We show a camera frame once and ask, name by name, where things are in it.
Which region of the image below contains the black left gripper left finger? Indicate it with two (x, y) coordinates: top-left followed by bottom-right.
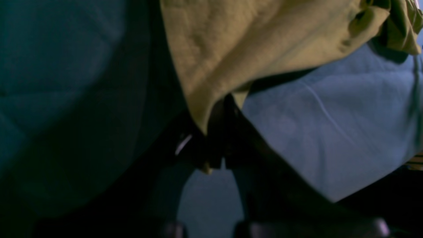
(33, 114), (201, 238)

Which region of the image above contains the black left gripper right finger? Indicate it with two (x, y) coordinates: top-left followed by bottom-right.
(211, 95), (390, 238)

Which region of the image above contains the olive green t-shirt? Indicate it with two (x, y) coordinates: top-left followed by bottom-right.
(160, 0), (423, 175)

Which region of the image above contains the blue table cloth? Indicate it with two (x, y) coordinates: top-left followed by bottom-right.
(0, 0), (422, 238)

